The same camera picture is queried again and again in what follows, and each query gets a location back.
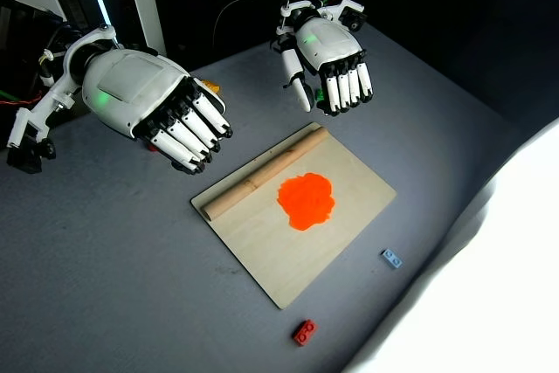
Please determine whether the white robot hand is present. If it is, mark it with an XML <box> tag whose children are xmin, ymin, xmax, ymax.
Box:
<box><xmin>280</xmin><ymin>17</ymin><xmax>375</xmax><ymax>117</ymax></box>
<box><xmin>80</xmin><ymin>48</ymin><xmax>234</xmax><ymax>176</ymax></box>

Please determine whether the wooden rolling pin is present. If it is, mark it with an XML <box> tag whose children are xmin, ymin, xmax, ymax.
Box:
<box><xmin>200</xmin><ymin>126</ymin><xmax>329</xmax><ymax>222</ymax></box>

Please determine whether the flat orange dough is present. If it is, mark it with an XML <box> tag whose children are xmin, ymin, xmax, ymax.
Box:
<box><xmin>277</xmin><ymin>171</ymin><xmax>337</xmax><ymax>231</ymax></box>

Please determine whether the grey table cloth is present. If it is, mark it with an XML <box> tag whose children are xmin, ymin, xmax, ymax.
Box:
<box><xmin>0</xmin><ymin>22</ymin><xmax>525</xmax><ymax>373</ymax></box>

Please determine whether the light wooden board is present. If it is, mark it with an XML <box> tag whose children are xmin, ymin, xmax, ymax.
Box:
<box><xmin>190</xmin><ymin>121</ymin><xmax>398</xmax><ymax>310</ymax></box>

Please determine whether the light blue toy brick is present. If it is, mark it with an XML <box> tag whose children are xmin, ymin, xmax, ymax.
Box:
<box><xmin>380</xmin><ymin>248</ymin><xmax>404</xmax><ymax>270</ymax></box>

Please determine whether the white backdrop sheet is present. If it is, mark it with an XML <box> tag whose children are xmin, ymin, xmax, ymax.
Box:
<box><xmin>342</xmin><ymin>117</ymin><xmax>559</xmax><ymax>373</ymax></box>

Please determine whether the small red toy brick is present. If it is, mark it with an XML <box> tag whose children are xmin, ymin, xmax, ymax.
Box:
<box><xmin>291</xmin><ymin>319</ymin><xmax>319</xmax><ymax>347</ymax></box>

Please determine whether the thin grey cable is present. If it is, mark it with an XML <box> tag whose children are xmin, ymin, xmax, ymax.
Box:
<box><xmin>212</xmin><ymin>0</ymin><xmax>259</xmax><ymax>33</ymax></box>

